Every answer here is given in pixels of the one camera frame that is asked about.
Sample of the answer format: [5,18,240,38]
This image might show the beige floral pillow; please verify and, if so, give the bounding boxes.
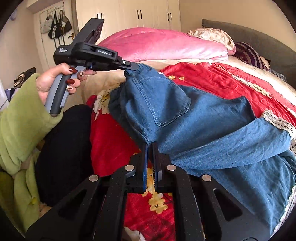
[187,28,236,56]

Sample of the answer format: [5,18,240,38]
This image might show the pink satin quilt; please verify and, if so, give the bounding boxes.
[98,28,228,62]

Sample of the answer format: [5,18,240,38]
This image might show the cream wardrobe with black handles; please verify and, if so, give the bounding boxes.
[75,0,181,43]

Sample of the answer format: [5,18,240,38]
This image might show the purple striped pillow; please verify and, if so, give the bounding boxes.
[234,41,269,70]

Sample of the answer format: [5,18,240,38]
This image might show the red floral bedspread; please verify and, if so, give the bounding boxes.
[86,61,296,241]

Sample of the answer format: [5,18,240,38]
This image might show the grey upholstered headboard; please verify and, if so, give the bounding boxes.
[202,19,295,88]

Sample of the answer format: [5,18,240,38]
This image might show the left hand red nails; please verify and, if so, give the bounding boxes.
[36,63,96,104]

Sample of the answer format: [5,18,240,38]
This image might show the blue denim pants lace hem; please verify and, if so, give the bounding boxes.
[108,63,296,237]

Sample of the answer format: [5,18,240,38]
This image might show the green sleeved left forearm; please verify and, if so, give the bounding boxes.
[1,74,63,175]

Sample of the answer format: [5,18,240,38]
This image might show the bags hanging on door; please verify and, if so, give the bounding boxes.
[40,7,72,48]

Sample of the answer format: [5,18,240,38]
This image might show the cream bed sheet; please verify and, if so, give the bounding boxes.
[81,56,295,111]

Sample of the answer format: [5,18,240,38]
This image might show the clothes pile by door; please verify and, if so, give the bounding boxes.
[5,67,37,101]

